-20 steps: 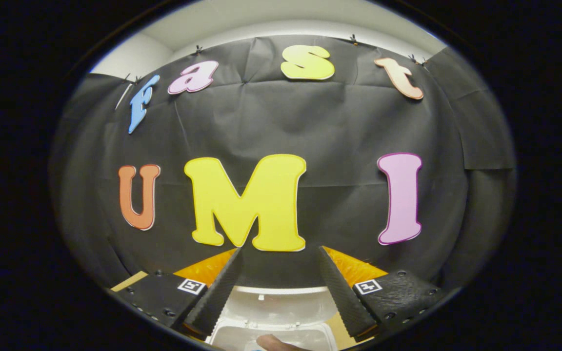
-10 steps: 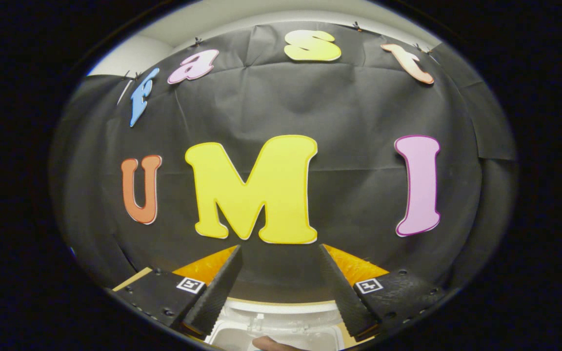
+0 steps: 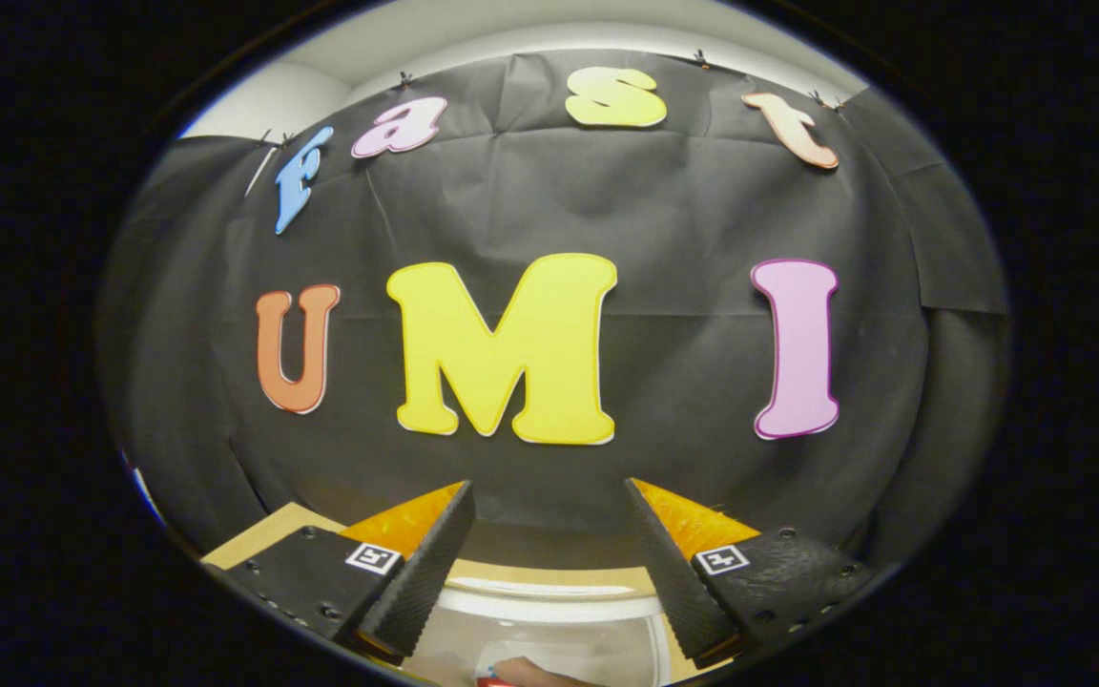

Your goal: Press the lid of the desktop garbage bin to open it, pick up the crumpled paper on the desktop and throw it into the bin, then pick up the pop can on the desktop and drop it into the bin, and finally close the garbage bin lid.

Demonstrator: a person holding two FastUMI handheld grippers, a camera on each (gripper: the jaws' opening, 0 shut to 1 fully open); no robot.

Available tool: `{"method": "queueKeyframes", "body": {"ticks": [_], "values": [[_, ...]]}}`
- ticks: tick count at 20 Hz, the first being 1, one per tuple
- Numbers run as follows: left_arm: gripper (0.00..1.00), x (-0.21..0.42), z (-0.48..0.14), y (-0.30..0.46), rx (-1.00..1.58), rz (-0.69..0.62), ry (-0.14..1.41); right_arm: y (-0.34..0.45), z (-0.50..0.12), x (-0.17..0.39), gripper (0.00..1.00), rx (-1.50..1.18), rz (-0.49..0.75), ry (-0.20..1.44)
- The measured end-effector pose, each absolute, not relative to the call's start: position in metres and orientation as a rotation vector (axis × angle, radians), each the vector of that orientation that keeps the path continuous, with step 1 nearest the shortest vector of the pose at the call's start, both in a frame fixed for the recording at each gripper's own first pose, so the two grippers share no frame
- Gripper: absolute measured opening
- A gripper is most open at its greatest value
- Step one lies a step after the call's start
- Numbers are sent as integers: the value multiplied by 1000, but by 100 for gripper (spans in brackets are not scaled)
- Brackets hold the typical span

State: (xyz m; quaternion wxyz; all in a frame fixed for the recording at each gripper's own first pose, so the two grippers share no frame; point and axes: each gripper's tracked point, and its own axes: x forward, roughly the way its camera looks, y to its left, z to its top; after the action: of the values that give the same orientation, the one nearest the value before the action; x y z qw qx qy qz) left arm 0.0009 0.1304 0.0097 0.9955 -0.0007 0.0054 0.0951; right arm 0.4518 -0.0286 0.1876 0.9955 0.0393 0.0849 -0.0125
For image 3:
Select wooden desktop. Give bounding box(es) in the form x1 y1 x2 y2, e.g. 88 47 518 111
201 503 708 684

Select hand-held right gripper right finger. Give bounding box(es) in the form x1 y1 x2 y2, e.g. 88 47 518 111
624 477 875 669

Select white desktop garbage bin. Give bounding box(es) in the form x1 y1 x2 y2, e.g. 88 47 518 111
402 572 679 687

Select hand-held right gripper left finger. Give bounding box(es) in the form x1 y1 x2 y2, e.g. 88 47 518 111
223 480 476 659

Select black backdrop cloth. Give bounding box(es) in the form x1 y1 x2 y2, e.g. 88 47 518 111
96 48 1013 573

